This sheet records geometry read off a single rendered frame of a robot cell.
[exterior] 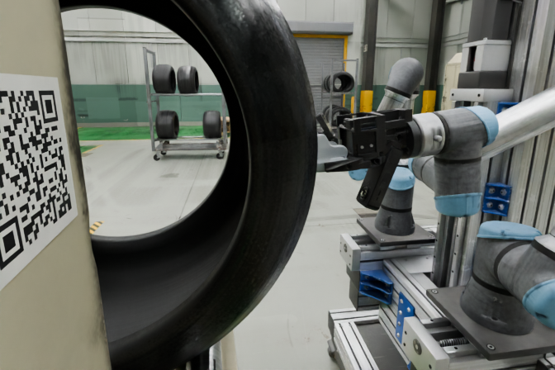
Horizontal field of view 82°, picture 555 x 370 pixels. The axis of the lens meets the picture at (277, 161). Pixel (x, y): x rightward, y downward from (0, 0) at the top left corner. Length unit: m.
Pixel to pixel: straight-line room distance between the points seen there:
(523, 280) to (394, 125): 0.40
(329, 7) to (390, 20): 2.31
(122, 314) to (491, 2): 1.08
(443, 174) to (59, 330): 0.58
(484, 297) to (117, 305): 0.77
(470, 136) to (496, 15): 0.52
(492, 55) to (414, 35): 12.44
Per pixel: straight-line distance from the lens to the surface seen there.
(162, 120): 5.92
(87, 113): 12.39
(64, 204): 0.20
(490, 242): 0.88
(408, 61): 1.26
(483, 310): 0.94
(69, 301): 0.21
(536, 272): 0.78
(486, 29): 1.06
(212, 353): 0.49
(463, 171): 0.63
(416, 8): 13.64
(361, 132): 0.51
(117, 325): 0.58
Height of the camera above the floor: 1.25
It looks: 13 degrees down
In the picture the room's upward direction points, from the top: straight up
